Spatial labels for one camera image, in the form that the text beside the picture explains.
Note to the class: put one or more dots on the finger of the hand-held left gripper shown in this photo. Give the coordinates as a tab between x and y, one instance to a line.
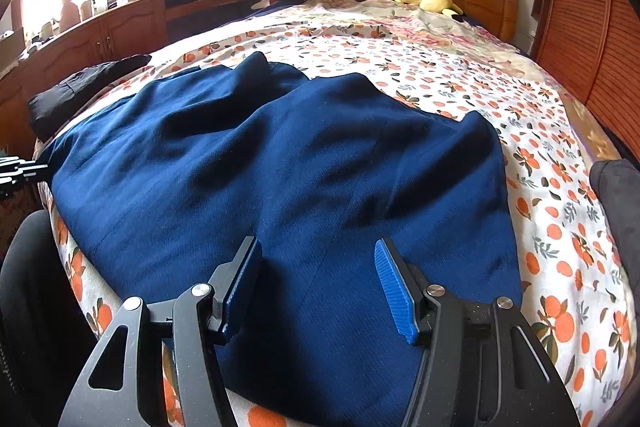
22	171

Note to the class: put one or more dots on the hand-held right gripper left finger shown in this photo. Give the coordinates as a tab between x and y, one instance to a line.
245	287

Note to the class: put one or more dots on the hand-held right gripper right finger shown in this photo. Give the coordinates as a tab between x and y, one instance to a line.
395	292

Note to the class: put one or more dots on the navy blue suit jacket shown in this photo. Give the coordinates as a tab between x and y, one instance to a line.
250	167

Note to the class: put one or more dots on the black folded garment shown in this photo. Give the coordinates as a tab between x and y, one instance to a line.
65	102

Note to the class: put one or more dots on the wooden desk cabinet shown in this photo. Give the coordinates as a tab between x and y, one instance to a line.
100	47

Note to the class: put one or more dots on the brown figurine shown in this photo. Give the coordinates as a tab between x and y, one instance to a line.
69	12

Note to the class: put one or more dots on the orange-print white bed sheet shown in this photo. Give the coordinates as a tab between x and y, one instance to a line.
550	217

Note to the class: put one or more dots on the dark grey cloth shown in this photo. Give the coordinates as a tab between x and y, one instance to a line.
617	192

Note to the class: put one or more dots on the pink floral quilt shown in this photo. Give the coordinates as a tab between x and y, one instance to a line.
400	22

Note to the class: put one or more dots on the wooden louvered wardrobe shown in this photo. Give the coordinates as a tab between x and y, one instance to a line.
585	17

